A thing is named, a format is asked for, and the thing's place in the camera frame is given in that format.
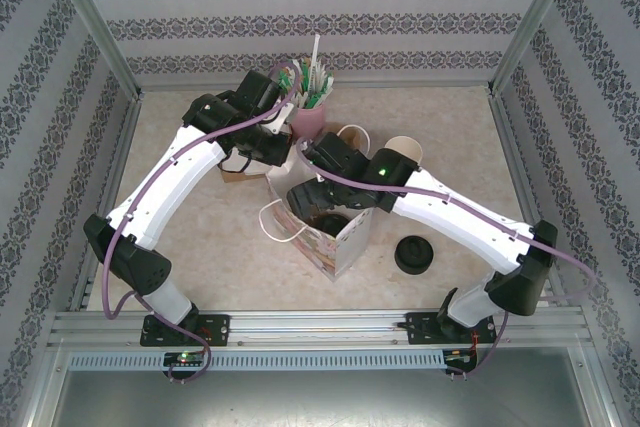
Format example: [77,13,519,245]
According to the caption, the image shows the white wrapped straw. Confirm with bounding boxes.
[312,35,321,98]

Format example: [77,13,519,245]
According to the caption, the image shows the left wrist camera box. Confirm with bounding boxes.
[263,105,292,137]

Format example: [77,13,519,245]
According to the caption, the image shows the left aluminium frame post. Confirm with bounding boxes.
[39,0,145,104]

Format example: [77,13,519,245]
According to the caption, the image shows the black round lid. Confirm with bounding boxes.
[393,235,434,277]

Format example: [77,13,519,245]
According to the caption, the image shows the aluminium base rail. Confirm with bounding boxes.
[49,310,590,348]

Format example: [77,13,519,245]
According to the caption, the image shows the right aluminium frame post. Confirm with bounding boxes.
[487,0,585,97]

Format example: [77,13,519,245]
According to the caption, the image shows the white paper sachet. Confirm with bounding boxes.
[299,59,315,98]

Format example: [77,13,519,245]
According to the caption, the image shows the grey slotted cable duct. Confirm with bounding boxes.
[67,349,447,372]

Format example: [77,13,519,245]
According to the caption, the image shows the aluminium wall rail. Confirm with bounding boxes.
[137,79,494,94]

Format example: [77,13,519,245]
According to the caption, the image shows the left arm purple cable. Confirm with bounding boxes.
[102,62,304,386]

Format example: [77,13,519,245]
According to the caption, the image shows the white patterned paper bag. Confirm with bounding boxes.
[258,124,375,279]

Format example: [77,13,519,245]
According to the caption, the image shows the left aluminium side rail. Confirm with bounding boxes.
[69,96,144,312]

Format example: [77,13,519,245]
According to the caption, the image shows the pink cup with straws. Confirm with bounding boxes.
[291,96,329,137]

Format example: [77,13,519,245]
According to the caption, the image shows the aluminium side rail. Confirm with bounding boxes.
[69,96,144,312]
[487,89,571,308]

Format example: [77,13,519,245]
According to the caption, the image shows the flat brown paper bags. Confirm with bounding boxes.
[219,124,297,186]

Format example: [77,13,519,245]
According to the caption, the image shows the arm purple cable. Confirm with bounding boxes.
[102,62,304,386]
[295,139,597,378]

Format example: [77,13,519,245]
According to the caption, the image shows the black plastic cup lid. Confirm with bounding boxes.
[309,213,350,239]

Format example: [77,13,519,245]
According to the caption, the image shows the stack of white paper cups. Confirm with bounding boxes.
[384,135,424,168]

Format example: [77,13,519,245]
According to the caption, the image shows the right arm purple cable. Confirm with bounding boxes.
[295,139,597,378]

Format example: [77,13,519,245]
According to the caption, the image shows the green white sugar sachet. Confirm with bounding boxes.
[277,66,297,98]
[310,71,335,109]

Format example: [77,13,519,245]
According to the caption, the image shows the aluminium frame post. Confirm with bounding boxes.
[487,0,585,97]
[39,0,145,104]

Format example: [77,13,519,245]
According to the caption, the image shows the right aluminium side rail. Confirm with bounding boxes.
[487,89,571,308]

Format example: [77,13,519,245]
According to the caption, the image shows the grey metal panel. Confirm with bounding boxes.
[29,366,616,427]

